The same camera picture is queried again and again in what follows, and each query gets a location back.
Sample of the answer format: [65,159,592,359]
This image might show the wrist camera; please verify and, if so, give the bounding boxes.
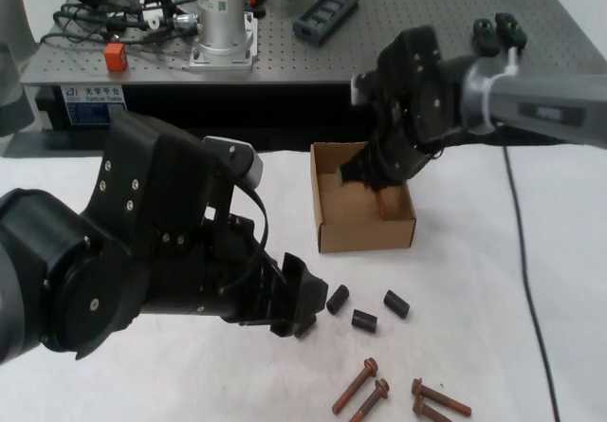
[203,135,264,187]
[350,72,377,107]

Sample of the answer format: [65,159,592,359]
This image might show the cardboard box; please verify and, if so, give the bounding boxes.
[309,140,418,254]

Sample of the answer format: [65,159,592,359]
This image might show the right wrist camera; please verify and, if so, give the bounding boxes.
[350,72,377,107]

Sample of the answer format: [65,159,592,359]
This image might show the dark grey tool case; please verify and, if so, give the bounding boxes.
[291,0,361,45]

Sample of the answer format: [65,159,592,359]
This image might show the copper bolt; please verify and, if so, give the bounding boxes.
[348,378,392,422]
[412,394,454,422]
[410,377,473,419]
[331,358,379,414]

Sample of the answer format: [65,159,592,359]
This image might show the black connector with green centre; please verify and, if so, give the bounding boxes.
[493,11,529,49]
[471,17,502,58]

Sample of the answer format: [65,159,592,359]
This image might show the black sleeve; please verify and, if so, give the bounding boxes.
[382,289,412,321]
[351,309,379,335]
[325,284,351,316]

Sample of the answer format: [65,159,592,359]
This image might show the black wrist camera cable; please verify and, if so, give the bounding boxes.
[218,168,270,296]

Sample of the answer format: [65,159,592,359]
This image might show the silver-white machine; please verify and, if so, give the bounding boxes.
[188,0,260,73]

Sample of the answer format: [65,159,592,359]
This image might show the orange cube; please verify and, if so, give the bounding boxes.
[103,42,129,73]

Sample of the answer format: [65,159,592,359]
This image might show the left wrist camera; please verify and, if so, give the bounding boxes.
[203,135,264,187]

